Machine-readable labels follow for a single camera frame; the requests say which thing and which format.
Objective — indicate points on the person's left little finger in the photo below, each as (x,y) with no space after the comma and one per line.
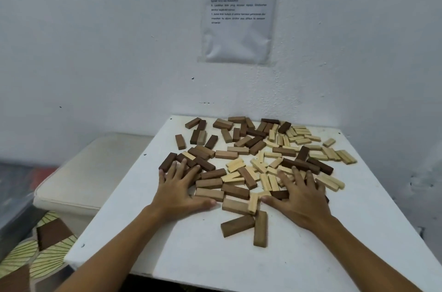
(162,177)

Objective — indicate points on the green leaf-patterned mat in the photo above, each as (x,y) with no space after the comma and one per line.
(51,257)

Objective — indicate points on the person's left thumb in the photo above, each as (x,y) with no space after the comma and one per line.
(204,203)

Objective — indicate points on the person's right little finger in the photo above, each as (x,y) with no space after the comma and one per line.
(322,190)

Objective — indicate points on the person's right hand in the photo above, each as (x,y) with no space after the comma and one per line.
(304,205)

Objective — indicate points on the printed paper in plastic sleeve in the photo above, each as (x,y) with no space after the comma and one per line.
(238,26)

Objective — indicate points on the person's left middle finger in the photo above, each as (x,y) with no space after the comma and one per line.
(183,171)

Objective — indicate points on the person's right middle finger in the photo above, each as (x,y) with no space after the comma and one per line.
(298,178)

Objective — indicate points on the clear plastic storage box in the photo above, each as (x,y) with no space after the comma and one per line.
(13,195)

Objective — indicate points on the person's left hand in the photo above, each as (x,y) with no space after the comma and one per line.
(178,198)

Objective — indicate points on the person's right thumb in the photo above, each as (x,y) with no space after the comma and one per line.
(272,202)

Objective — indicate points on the white cushioned stool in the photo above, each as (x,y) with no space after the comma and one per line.
(93,178)

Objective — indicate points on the pile of wooden blocks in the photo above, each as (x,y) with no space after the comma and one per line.
(241,150)

